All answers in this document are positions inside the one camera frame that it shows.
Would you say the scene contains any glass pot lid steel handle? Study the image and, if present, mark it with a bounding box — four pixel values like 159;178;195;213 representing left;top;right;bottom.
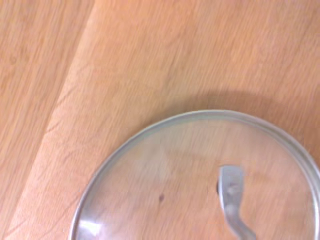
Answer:
69;109;320;240

